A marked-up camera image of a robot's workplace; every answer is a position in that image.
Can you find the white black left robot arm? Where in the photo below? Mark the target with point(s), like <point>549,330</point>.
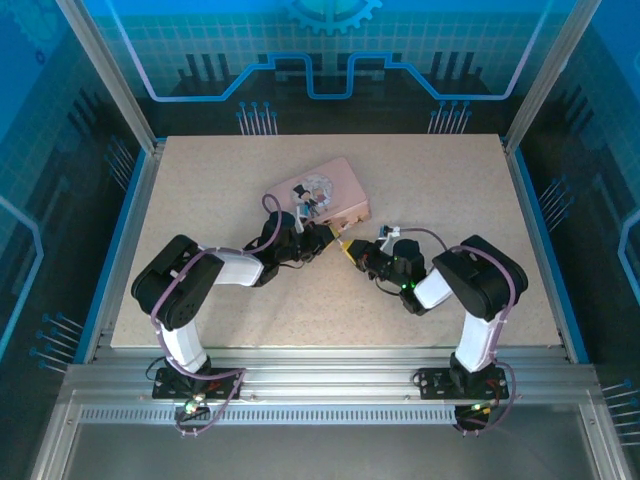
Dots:
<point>235,270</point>

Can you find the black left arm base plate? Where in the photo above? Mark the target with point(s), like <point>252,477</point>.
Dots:
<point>165,385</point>

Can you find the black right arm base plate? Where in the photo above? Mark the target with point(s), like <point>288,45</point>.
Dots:
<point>430,385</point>

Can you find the pink tin box cartoon couple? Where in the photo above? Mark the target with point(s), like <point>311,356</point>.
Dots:
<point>340,185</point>

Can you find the wide aluminium frame rail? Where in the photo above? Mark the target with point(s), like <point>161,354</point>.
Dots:
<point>325,380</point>

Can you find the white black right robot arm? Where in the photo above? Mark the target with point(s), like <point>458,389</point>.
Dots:
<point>485,280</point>

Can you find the aluminium frame post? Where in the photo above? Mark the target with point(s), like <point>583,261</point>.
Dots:
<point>545,70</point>
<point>105,65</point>

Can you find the aluminium side rail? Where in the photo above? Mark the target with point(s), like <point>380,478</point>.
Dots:
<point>540,250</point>
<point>125,250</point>

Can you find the small LED circuit board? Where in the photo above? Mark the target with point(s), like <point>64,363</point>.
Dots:
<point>475,410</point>
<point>191,407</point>

